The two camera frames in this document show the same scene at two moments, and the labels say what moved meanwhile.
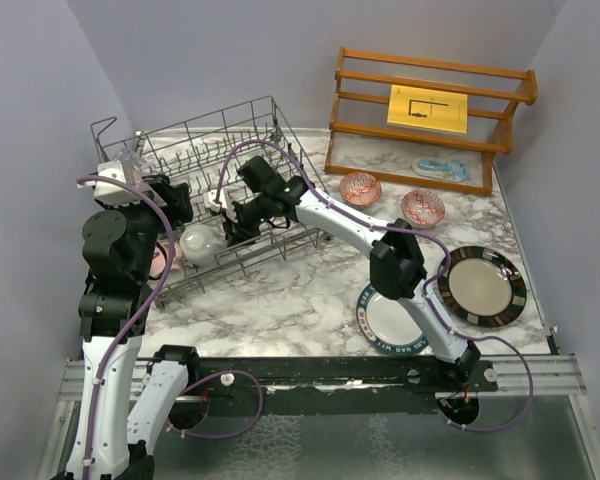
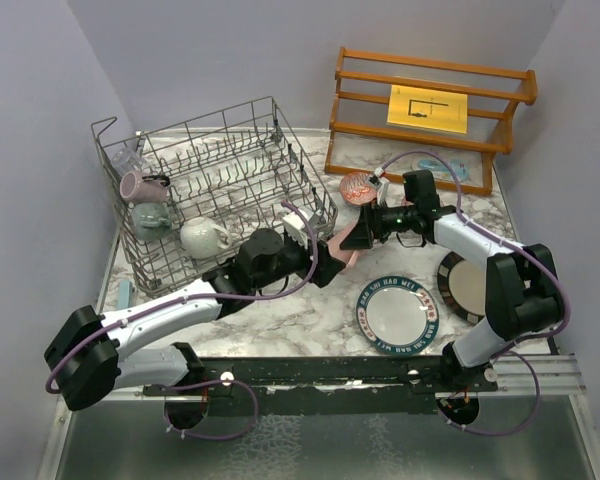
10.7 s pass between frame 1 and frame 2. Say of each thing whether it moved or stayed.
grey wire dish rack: stayed
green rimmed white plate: stayed
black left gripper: moved
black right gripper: moved
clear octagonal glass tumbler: stayed
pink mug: moved
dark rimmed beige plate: stayed
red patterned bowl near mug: stayed
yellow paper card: stayed
